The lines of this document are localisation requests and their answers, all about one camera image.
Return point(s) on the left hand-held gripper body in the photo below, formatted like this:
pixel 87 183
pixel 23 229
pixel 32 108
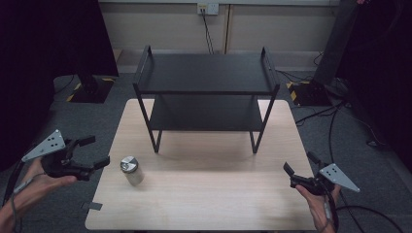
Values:
pixel 51 145

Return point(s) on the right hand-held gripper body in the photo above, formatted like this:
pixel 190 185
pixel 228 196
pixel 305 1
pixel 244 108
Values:
pixel 336 176

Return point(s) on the glass jar with metal lid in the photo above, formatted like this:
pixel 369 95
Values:
pixel 134 174

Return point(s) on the black two-tier metal shelf rack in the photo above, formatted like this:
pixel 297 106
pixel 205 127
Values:
pixel 207 73

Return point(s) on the person's right hand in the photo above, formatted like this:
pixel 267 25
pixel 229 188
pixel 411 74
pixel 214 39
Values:
pixel 319 210

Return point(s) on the person's left hand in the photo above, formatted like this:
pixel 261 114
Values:
pixel 39 186

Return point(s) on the black tape strip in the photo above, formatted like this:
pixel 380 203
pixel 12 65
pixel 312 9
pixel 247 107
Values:
pixel 94 206

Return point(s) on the black stand base with striped tape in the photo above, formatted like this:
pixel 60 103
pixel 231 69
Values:
pixel 311 95
pixel 97 93

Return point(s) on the black curtain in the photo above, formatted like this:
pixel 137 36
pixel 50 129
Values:
pixel 48 39
pixel 388 64

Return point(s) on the dark metal stand column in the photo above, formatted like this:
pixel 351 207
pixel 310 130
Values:
pixel 336 39

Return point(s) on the white wall socket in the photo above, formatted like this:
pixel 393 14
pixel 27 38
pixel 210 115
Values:
pixel 212 9

